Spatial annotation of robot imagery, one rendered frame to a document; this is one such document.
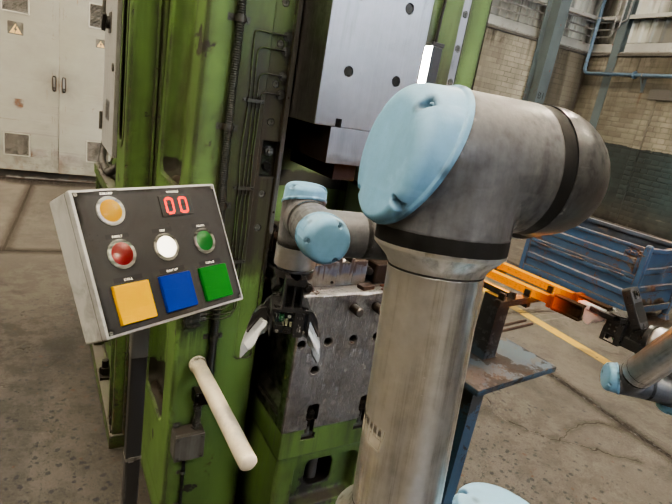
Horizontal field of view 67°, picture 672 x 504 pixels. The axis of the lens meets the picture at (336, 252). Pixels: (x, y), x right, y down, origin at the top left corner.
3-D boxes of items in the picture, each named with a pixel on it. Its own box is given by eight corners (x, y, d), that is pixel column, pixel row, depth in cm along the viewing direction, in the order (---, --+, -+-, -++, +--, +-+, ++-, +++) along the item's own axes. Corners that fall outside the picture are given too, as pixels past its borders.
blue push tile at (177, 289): (198, 304, 107) (190, 270, 107) (169, 312, 101) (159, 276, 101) (193, 305, 108) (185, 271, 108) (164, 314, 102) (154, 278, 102)
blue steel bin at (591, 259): (670, 320, 472) (698, 246, 451) (622, 327, 430) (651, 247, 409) (560, 273, 567) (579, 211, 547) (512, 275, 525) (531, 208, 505)
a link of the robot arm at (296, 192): (290, 187, 82) (280, 177, 89) (281, 251, 85) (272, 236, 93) (336, 192, 84) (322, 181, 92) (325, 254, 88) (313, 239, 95)
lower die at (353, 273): (363, 284, 154) (369, 258, 152) (305, 287, 144) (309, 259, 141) (304, 241, 188) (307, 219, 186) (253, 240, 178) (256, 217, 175)
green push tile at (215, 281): (234, 294, 115) (225, 262, 115) (208, 301, 109) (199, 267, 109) (228, 295, 116) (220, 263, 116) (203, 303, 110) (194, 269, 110)
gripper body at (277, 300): (266, 338, 90) (274, 275, 86) (264, 317, 98) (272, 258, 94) (308, 341, 91) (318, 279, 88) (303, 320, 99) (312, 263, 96)
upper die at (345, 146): (386, 168, 144) (393, 135, 141) (325, 163, 134) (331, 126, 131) (319, 145, 178) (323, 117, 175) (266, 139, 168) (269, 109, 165)
